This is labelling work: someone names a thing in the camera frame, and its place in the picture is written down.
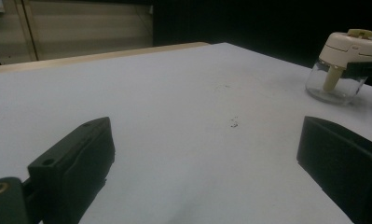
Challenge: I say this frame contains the pale yellow jar spoon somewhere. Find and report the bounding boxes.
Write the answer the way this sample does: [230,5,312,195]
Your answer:
[323,28,372,93]

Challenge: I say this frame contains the glass jar with cream lid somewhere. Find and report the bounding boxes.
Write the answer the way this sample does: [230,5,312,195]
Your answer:
[305,28,372,105]

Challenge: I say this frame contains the white table cover sheet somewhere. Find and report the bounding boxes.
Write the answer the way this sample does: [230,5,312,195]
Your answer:
[0,42,372,224]

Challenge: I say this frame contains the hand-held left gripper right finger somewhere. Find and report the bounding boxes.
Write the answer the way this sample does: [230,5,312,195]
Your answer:
[296,116,372,224]

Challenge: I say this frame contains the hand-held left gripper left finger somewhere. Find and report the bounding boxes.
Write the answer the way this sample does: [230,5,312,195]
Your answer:
[27,117,117,224]

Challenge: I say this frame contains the dark curtain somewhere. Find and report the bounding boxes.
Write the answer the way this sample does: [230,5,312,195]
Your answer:
[151,0,372,90]

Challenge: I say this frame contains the wooden table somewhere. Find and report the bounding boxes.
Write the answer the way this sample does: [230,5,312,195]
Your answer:
[0,41,212,76]

